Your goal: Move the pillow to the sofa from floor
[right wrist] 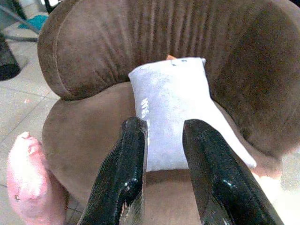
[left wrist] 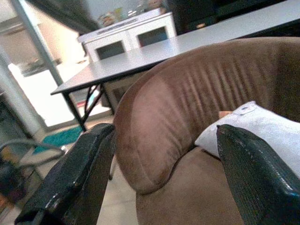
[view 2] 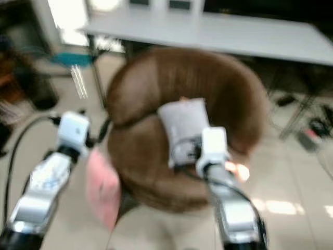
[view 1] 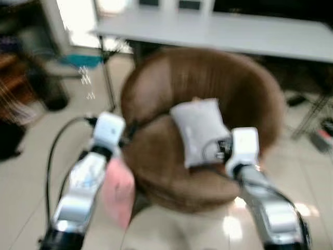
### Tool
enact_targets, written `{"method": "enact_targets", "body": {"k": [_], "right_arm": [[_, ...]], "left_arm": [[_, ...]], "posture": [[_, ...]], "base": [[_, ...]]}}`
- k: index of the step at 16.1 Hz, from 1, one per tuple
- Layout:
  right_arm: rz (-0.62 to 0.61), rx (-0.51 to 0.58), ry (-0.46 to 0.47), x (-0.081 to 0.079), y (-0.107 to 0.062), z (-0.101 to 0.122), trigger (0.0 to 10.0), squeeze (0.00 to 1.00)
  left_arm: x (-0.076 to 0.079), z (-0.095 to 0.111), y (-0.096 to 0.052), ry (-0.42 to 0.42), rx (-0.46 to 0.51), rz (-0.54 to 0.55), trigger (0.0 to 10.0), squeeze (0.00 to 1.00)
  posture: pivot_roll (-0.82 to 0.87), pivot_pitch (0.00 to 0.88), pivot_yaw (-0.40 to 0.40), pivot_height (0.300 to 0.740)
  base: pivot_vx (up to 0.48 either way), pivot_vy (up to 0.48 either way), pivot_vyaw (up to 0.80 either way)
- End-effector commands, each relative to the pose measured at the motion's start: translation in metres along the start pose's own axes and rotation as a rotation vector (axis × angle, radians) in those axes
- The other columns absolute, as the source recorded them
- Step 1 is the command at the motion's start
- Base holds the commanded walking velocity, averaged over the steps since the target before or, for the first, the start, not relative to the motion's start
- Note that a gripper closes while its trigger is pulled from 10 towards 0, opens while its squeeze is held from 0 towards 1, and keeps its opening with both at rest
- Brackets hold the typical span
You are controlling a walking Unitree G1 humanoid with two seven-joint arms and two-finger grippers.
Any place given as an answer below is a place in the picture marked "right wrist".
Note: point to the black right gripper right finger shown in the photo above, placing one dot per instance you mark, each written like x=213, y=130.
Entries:
x=215, y=178

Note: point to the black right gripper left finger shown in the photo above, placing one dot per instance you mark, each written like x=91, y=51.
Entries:
x=122, y=168

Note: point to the pink pillow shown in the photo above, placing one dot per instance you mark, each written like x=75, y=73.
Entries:
x=25, y=168

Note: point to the grey pillow with white print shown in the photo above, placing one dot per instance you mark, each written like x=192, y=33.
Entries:
x=168, y=98

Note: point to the brown round fabric sofa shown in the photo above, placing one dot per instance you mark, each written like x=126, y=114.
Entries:
x=93, y=47

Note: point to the black floor object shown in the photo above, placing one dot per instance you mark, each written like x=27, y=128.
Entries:
x=8, y=63

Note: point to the teal cloth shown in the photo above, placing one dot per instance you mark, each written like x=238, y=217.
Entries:
x=37, y=21

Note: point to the grey metal frame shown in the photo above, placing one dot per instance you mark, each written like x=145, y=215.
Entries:
x=21, y=23

